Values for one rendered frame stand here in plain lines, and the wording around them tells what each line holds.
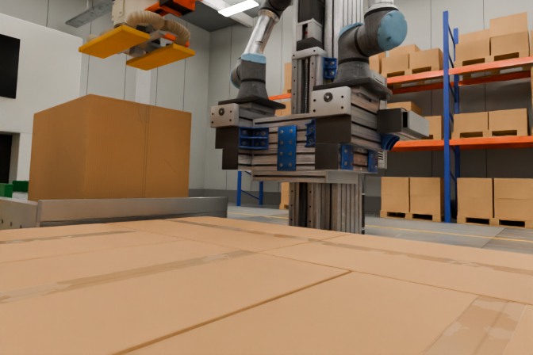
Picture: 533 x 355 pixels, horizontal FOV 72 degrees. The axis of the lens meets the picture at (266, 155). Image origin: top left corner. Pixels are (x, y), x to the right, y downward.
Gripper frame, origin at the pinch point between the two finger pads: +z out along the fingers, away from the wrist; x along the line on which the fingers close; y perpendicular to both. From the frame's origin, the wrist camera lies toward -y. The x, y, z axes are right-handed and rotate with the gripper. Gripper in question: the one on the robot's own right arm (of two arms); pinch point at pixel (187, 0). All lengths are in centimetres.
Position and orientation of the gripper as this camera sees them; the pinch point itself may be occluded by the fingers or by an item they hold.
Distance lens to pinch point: 191.2
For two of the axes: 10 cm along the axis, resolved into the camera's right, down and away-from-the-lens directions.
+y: 6.1, 0.7, 7.9
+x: -7.9, 0.3, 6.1
